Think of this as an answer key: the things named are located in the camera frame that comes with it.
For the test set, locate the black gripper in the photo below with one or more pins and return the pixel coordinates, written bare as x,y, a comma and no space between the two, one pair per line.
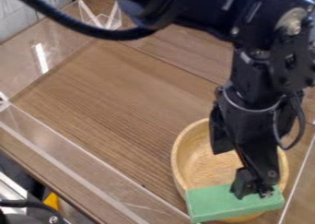
256,130

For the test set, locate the green rectangular block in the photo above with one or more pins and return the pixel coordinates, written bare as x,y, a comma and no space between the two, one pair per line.
215,203

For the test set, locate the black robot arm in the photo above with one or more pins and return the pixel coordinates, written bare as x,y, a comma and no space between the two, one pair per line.
258,104

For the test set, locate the brown wooden bowl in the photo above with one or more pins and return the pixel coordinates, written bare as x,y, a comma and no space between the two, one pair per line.
197,168

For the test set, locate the yellow black clamp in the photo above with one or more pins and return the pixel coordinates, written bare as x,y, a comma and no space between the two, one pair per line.
51,201

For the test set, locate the clear acrylic enclosure wall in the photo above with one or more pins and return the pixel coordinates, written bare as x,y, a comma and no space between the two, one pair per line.
95,111

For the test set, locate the clear acrylic corner bracket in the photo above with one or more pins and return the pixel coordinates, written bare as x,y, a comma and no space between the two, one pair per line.
103,21

